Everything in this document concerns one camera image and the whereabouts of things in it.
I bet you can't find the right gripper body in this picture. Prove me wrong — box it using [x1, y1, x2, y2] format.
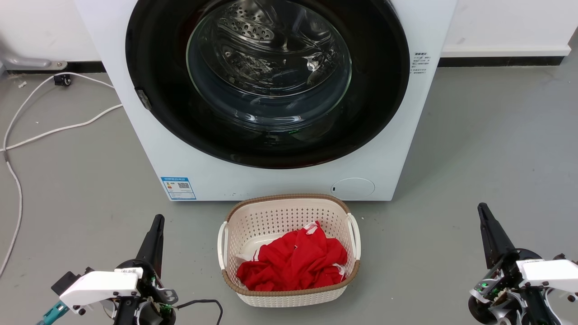
[468, 251, 565, 325]

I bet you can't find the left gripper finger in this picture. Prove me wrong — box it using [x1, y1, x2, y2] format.
[147, 215, 165, 277]
[136, 215, 160, 267]

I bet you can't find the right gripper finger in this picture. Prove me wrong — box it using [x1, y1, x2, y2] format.
[478, 203, 504, 269]
[482, 203, 517, 262]

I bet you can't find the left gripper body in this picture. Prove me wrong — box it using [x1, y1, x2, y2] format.
[113, 260, 179, 325]

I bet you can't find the black round washer door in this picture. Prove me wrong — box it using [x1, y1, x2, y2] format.
[125, 0, 410, 170]

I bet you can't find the white front-load washing machine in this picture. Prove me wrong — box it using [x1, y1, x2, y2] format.
[74, 0, 457, 202]

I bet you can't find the blue energy label sticker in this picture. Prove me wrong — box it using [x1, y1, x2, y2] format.
[161, 176, 197, 200]

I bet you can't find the red garment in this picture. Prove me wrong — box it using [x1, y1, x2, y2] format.
[237, 221, 348, 292]

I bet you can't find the cream plastic laundry basket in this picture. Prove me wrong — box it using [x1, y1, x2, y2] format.
[217, 194, 362, 308]

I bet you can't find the round white filter cover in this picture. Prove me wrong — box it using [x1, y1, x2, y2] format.
[331, 177, 376, 198]

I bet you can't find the black printed text label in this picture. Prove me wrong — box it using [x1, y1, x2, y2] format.
[410, 51, 432, 76]

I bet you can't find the perforated steel washer drum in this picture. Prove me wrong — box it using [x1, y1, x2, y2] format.
[189, 0, 352, 132]

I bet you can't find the teal cable connector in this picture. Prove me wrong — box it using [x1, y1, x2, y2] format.
[36, 302, 69, 325]

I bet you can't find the thick white floor cable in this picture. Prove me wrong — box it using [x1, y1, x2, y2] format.
[0, 104, 123, 277]

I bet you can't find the thin white floor cable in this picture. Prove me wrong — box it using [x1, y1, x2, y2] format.
[2, 72, 116, 149]

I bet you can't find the white wall skirting panel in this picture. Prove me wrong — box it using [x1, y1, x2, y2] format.
[440, 44, 572, 58]

